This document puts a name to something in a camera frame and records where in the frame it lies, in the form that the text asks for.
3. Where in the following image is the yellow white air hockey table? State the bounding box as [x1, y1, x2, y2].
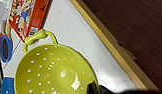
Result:
[0, 0, 158, 94]

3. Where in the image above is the dark bowl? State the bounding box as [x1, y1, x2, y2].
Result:
[0, 33, 14, 64]

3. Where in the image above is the small tan wooden piece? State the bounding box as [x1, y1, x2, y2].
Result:
[4, 23, 12, 38]

